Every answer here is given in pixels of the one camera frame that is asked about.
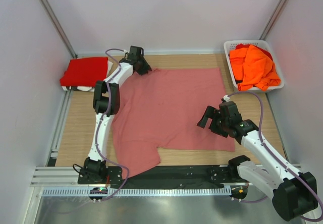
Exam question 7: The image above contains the pink t shirt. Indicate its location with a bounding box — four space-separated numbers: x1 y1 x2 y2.
112 68 235 178

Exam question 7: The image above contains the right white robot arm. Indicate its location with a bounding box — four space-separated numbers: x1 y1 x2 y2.
197 101 322 221

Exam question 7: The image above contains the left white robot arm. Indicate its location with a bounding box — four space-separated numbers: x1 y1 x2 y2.
78 45 152 184

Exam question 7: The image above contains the folded red t shirt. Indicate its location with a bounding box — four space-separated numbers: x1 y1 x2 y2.
59 57 110 87

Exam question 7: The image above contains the orange t shirt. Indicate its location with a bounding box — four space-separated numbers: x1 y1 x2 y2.
229 46 281 91

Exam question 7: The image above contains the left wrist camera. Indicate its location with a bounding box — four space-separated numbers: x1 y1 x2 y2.
125 45 144 58

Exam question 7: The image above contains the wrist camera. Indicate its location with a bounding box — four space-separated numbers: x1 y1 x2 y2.
125 45 144 58
221 95 230 103

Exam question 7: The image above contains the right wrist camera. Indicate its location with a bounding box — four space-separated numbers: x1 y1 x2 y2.
221 95 230 103

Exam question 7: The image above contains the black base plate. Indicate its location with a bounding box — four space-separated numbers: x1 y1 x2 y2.
77 165 253 191

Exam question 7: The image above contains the white slotted cable duct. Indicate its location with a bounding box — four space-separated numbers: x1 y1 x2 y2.
42 186 232 197

